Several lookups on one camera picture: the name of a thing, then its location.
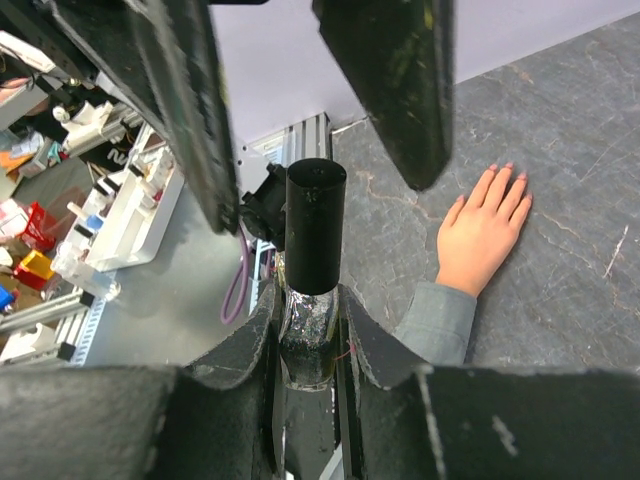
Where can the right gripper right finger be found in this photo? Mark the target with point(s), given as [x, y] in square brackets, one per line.
[401, 418]

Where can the black nail polish cap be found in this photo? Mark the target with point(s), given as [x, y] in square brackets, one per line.
[315, 196]

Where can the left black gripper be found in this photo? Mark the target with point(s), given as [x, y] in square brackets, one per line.
[163, 57]

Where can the person's bare hand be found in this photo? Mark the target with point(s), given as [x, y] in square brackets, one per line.
[480, 230]

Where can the red box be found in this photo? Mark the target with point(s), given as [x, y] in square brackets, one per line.
[39, 231]

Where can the white slotted cable duct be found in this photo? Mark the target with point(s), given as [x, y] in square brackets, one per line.
[88, 332]

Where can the grey sleeved forearm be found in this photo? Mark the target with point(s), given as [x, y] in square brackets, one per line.
[438, 323]

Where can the glitter nail polish bottle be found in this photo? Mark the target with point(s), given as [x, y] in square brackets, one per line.
[307, 339]

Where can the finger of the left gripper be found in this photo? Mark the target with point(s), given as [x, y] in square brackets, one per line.
[398, 57]

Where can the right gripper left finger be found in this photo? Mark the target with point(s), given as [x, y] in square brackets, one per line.
[209, 420]

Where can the white storage tray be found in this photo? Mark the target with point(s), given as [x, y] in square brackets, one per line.
[124, 218]

